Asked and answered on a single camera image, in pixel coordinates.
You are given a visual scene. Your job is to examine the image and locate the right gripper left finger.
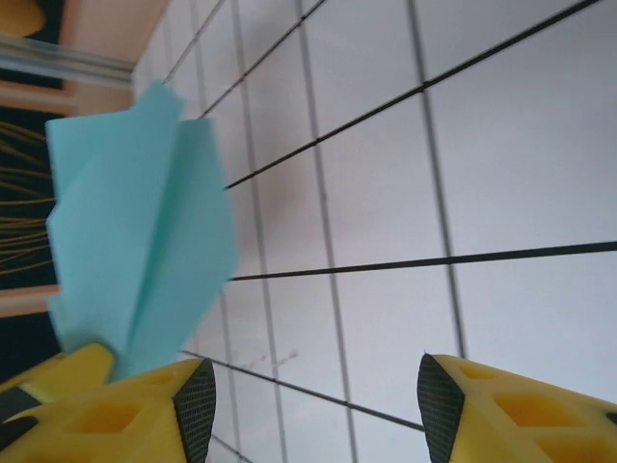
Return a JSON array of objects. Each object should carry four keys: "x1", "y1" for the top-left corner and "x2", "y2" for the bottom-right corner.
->
[{"x1": 0, "y1": 357, "x2": 217, "y2": 463}]

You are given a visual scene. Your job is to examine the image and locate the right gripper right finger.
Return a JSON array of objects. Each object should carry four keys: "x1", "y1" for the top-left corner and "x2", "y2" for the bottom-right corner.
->
[{"x1": 416, "y1": 352, "x2": 617, "y2": 463}]

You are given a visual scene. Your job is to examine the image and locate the light blue cloth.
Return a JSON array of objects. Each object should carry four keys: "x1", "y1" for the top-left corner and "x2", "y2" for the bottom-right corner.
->
[{"x1": 44, "y1": 79, "x2": 238, "y2": 387}]

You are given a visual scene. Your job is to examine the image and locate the tall aluminium corner post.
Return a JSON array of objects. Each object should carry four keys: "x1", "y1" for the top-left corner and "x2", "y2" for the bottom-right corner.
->
[{"x1": 0, "y1": 36, "x2": 135, "y2": 92}]

